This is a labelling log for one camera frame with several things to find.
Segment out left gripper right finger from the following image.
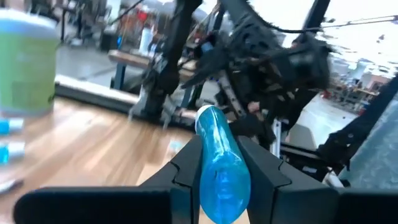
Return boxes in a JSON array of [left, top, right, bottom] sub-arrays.
[[236, 135, 398, 224]]

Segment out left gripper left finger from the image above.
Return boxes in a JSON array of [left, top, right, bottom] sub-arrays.
[[14, 134, 205, 224]]

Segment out green disinfecting wipes canister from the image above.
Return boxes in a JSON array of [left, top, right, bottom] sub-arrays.
[[0, 8, 60, 116]]

